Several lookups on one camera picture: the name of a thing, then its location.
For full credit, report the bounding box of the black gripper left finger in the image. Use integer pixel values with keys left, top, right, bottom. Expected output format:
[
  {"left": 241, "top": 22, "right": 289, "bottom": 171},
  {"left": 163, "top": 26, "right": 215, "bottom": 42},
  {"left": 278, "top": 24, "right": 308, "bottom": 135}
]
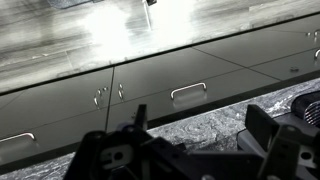
[{"left": 64, "top": 104, "right": 188, "bottom": 180}]

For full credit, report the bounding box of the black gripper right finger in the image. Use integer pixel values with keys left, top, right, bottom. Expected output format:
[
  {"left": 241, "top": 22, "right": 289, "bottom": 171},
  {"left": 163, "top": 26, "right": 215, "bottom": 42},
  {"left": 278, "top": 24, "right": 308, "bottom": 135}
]
[{"left": 245, "top": 105, "right": 319, "bottom": 180}]

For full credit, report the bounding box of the black drip tray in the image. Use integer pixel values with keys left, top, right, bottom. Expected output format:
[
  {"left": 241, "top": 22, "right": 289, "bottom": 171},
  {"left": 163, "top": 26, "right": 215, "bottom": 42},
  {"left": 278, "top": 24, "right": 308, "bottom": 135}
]
[{"left": 237, "top": 91, "right": 320, "bottom": 180}]

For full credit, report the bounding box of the grey lower cabinet run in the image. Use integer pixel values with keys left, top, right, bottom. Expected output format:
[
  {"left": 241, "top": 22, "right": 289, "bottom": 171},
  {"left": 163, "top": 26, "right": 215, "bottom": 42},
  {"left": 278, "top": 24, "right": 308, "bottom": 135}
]
[{"left": 0, "top": 15, "right": 320, "bottom": 173}]

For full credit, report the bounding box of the silver cabinet door handle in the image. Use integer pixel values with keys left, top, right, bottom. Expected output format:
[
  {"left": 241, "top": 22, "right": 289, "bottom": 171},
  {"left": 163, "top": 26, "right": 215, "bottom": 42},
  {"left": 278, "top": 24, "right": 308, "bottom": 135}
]
[
  {"left": 118, "top": 83, "right": 124, "bottom": 101},
  {"left": 93, "top": 87, "right": 109, "bottom": 109}
]

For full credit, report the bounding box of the silver drawer pull handle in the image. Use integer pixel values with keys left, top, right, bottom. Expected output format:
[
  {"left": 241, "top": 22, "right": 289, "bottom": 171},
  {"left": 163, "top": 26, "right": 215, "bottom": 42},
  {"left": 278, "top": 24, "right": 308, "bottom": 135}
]
[
  {"left": 0, "top": 132, "right": 36, "bottom": 143},
  {"left": 170, "top": 82, "right": 207, "bottom": 100}
]

